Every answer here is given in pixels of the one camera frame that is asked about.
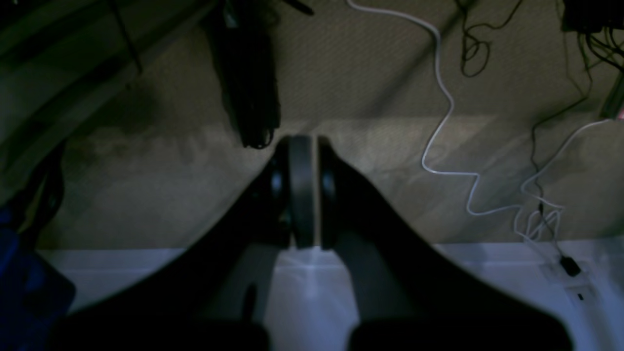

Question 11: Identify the white cable on floor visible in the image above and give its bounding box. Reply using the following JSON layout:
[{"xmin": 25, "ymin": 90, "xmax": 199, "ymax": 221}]
[{"xmin": 346, "ymin": 0, "xmax": 612, "ymax": 244}]

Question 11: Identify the black table leg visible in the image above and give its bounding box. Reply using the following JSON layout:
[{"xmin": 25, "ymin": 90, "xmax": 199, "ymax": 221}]
[{"xmin": 205, "ymin": 0, "xmax": 281, "ymax": 150}]

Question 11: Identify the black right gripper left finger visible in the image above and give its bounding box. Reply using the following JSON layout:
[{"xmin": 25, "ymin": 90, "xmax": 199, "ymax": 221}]
[{"xmin": 50, "ymin": 136, "xmax": 313, "ymax": 351}]

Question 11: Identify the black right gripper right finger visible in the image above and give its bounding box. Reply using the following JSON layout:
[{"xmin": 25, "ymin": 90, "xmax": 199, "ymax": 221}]
[{"xmin": 318, "ymin": 137, "xmax": 573, "ymax": 351}]

